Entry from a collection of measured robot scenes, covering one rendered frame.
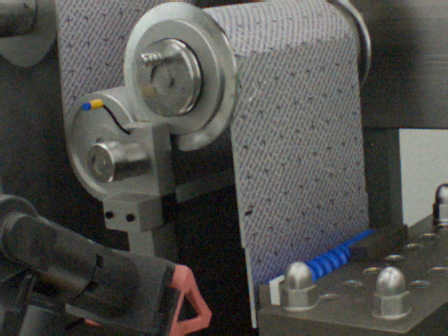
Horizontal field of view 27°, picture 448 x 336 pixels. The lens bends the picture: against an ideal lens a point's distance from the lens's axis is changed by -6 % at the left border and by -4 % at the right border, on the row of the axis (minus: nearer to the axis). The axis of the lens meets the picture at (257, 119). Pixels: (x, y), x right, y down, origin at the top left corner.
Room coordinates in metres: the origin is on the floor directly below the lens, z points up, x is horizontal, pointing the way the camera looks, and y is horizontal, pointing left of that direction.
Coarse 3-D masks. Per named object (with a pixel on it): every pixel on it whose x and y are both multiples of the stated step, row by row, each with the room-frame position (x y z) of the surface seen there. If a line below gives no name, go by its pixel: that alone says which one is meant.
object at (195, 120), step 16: (144, 32) 0.96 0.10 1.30; (160, 32) 0.95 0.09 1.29; (176, 32) 0.93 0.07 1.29; (192, 32) 0.92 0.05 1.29; (352, 32) 1.11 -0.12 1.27; (144, 48) 0.96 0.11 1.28; (208, 48) 0.91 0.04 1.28; (208, 64) 0.91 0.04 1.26; (208, 80) 0.91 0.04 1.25; (208, 96) 0.91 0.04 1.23; (144, 112) 0.96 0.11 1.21; (192, 112) 0.93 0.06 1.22; (208, 112) 0.91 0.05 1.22; (176, 128) 0.94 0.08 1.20; (192, 128) 0.93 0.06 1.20
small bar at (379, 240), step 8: (392, 224) 1.06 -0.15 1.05; (400, 224) 1.06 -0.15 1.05; (376, 232) 1.03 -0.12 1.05; (384, 232) 1.03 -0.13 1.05; (392, 232) 1.03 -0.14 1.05; (400, 232) 1.04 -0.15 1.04; (360, 240) 1.01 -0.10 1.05; (368, 240) 1.00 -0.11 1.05; (376, 240) 1.00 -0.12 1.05; (384, 240) 1.01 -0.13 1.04; (392, 240) 1.02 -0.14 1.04; (400, 240) 1.04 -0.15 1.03; (352, 248) 0.99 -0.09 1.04; (360, 248) 0.98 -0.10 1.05; (368, 248) 0.98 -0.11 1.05; (376, 248) 0.99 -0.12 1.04; (384, 248) 1.01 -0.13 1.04; (352, 256) 0.99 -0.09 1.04; (360, 256) 0.98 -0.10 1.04; (368, 256) 0.98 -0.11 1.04; (376, 256) 0.99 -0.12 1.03
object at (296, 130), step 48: (288, 48) 0.99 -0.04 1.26; (336, 48) 1.06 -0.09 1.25; (240, 96) 0.92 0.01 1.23; (288, 96) 0.98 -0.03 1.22; (336, 96) 1.06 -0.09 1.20; (240, 144) 0.91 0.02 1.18; (288, 144) 0.98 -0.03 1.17; (336, 144) 1.05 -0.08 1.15; (240, 192) 0.91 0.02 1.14; (288, 192) 0.97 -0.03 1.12; (336, 192) 1.05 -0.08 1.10
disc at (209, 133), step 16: (144, 16) 0.96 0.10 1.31; (160, 16) 0.95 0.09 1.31; (176, 16) 0.94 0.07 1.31; (192, 16) 0.93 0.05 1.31; (208, 16) 0.92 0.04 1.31; (208, 32) 0.92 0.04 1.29; (224, 32) 0.91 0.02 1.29; (128, 48) 0.98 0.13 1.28; (224, 48) 0.91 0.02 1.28; (128, 64) 0.98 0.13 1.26; (224, 64) 0.91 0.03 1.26; (128, 80) 0.98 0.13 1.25; (224, 80) 0.91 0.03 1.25; (128, 96) 0.98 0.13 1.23; (224, 96) 0.91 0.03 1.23; (224, 112) 0.91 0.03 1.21; (208, 128) 0.92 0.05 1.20; (224, 128) 0.91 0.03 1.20; (176, 144) 0.95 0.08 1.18; (192, 144) 0.94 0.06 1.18; (208, 144) 0.92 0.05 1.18
